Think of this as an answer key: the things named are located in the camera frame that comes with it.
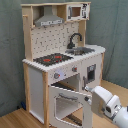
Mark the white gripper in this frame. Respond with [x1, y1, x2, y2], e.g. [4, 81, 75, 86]
[85, 86, 122, 118]

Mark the white toy oven door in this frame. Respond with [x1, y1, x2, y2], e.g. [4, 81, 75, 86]
[49, 86, 92, 128]

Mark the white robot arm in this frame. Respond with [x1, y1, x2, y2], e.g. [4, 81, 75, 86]
[84, 86, 128, 128]

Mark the white wooden toy kitchen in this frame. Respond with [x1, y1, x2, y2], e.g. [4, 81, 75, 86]
[22, 2, 105, 128]

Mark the toy dishwasher door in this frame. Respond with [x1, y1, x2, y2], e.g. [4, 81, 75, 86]
[81, 55, 102, 88]

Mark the red right stove knob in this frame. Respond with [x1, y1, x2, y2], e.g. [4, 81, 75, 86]
[71, 66, 79, 73]

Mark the red stove knob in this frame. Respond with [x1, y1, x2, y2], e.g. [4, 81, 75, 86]
[54, 73, 60, 79]
[71, 66, 79, 73]

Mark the red left stove knob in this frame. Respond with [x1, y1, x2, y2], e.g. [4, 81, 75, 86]
[54, 73, 60, 79]

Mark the grey toy sink basin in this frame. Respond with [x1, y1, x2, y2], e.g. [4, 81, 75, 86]
[65, 47, 95, 56]

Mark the black toy faucet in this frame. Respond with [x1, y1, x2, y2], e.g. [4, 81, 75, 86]
[66, 32, 83, 50]

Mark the black toy stovetop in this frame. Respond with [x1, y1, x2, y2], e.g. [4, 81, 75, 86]
[34, 53, 71, 67]

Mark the white toy microwave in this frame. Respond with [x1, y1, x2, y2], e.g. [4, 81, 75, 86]
[67, 3, 90, 21]

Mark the grey toy range hood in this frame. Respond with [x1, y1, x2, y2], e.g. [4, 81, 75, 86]
[35, 5, 64, 27]

